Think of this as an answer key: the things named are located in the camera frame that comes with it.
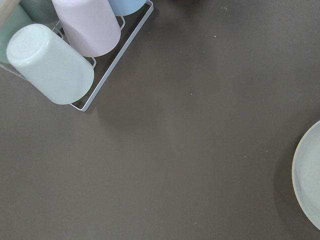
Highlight cream round plate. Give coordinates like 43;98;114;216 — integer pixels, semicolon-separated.
291;122;320;229

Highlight pink plastic cup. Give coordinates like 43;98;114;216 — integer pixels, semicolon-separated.
52;0;121;57

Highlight blue plastic cup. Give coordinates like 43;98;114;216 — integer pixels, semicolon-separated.
108;0;146;17

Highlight white mint plastic cup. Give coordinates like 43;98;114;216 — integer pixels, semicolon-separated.
6;24;94;105

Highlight grey plastic cup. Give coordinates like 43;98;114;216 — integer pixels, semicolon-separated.
19;0;59;24

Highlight green plastic cup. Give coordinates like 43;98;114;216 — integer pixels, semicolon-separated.
0;5;33;64

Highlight white wire cup rack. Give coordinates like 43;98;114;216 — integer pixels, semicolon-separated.
0;0;154;112

